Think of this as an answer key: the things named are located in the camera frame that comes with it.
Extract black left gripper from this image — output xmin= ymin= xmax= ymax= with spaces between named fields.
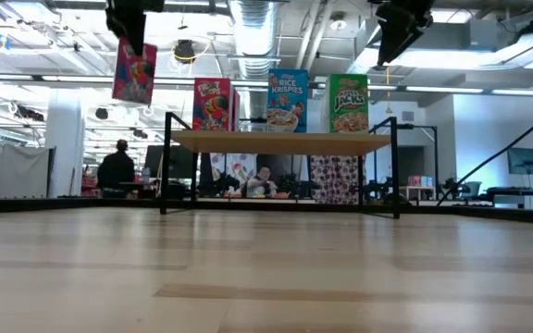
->
xmin=104 ymin=0 xmax=166 ymax=57

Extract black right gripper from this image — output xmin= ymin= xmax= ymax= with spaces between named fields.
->
xmin=375 ymin=0 xmax=436 ymax=68

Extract green Apple Jacks cereal box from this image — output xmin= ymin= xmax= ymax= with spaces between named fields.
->
xmin=328 ymin=73 xmax=370 ymax=135

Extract blue Rice Krispies cereal box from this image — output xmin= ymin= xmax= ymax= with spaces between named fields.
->
xmin=266 ymin=68 xmax=310 ymax=134

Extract grey monitor on arm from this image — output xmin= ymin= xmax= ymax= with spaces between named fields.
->
xmin=506 ymin=146 xmax=533 ymax=176

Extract wooden shelf with black legs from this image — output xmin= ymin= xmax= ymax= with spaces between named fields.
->
xmin=159 ymin=110 xmax=402 ymax=221

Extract long ceiling light bar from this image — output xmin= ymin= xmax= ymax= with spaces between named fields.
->
xmin=0 ymin=72 xmax=533 ymax=97

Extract white round column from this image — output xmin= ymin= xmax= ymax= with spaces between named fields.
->
xmin=43 ymin=90 xmax=86 ymax=199

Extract person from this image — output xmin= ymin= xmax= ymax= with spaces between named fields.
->
xmin=241 ymin=165 xmax=279 ymax=199
xmin=96 ymin=138 xmax=137 ymax=191

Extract black monitor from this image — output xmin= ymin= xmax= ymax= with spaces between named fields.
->
xmin=143 ymin=144 xmax=194 ymax=180

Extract pink and blue small boxes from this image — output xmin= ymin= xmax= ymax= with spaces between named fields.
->
xmin=407 ymin=174 xmax=434 ymax=188

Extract black white patterned panel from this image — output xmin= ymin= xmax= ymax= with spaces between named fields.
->
xmin=309 ymin=154 xmax=368 ymax=205

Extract white panel with coloured dots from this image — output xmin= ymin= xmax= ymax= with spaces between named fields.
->
xmin=209 ymin=152 xmax=259 ymax=186

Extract grey partition screen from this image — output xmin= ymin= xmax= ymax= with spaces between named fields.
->
xmin=0 ymin=144 xmax=57 ymax=199

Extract black desk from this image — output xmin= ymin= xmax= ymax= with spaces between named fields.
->
xmin=485 ymin=156 xmax=533 ymax=201

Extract silver smooth ventilation duct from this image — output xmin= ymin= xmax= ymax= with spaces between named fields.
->
xmin=340 ymin=0 xmax=434 ymax=84

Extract black overhead camera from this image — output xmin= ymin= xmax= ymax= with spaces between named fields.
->
xmin=172 ymin=39 xmax=198 ymax=65

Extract black metal rack frame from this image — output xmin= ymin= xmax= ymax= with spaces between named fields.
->
xmin=371 ymin=122 xmax=440 ymax=201

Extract silver ribbed ventilation duct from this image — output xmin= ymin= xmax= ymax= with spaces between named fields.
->
xmin=229 ymin=0 xmax=280 ymax=121

